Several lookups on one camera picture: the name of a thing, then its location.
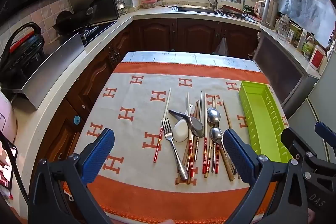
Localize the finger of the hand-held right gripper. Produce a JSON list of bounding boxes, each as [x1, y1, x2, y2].
[[282, 127, 317, 162], [315, 121, 336, 159]]

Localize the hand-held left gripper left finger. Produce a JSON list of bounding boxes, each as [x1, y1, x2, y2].
[[28, 128, 115, 224]]

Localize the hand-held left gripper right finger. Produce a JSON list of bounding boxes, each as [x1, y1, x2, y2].
[[223, 128, 308, 224]]

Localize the green plastic utensil tray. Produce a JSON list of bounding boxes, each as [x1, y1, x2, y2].
[[238, 81, 294, 162]]

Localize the large metal serving spoon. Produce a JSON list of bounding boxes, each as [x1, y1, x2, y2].
[[167, 109, 205, 138]]

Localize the metal chopstick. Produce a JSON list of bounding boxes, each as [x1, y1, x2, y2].
[[195, 91, 204, 161], [194, 91, 202, 161]]

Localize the white ceramic spoon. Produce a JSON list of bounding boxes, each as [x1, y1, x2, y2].
[[172, 105, 194, 143]]

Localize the metal fork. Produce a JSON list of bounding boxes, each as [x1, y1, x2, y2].
[[161, 118, 189, 181]]

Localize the orange grey printed blanket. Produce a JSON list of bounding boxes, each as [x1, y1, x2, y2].
[[62, 61, 293, 217]]

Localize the grey fridge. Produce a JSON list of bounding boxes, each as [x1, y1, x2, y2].
[[285, 49, 336, 146]]

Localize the frosted door cabinet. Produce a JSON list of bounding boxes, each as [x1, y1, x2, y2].
[[252, 27, 319, 109]]

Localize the clear bottle yellow label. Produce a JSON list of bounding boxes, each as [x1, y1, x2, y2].
[[302, 34, 315, 59]]

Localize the steel splash panel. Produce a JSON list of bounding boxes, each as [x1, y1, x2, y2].
[[22, 32, 86, 109]]

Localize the white cap bottle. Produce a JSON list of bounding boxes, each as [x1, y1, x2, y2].
[[297, 29, 308, 53]]

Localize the pink appliance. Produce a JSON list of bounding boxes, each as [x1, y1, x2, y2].
[[0, 90, 17, 151]]

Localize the plastic bag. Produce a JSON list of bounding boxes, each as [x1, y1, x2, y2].
[[215, 37, 229, 55]]

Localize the glass pitcher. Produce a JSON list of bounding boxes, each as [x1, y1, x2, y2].
[[277, 13, 290, 41]]

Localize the gas stove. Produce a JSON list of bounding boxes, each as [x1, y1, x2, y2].
[[79, 21, 117, 46]]

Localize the black red electric grill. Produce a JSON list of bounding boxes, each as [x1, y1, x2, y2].
[[0, 22, 45, 83]]

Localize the black wok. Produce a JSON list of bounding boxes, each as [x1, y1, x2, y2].
[[52, 10, 92, 35]]

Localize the steel kettle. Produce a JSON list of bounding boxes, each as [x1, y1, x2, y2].
[[261, 0, 279, 30]]

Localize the dark wooden kitchen cabinets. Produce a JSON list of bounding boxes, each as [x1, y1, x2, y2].
[[34, 18, 260, 161]]

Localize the pink white kettle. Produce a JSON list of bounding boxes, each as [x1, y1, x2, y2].
[[254, 0, 265, 19]]

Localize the red pan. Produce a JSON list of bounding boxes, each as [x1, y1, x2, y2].
[[221, 4, 248, 14]]

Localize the steel sink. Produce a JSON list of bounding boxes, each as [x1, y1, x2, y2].
[[172, 5, 219, 14]]

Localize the black cable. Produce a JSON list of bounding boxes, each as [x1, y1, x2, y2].
[[12, 158, 29, 203]]

